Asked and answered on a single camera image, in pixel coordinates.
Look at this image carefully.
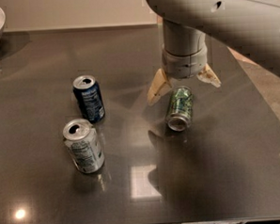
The blue soda can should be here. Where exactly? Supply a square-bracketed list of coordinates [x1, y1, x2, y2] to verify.
[72, 75, 105, 123]

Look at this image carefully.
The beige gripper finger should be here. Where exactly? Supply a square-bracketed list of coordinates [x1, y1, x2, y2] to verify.
[196, 64, 222, 88]
[147, 69, 173, 105]

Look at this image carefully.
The green soda can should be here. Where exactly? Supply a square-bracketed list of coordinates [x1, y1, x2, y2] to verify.
[165, 87, 194, 132]

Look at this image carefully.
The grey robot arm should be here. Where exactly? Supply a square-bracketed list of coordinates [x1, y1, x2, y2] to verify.
[146, 0, 280, 104]

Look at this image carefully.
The silver soda can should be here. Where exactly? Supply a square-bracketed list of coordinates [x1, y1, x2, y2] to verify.
[63, 119, 105, 174]

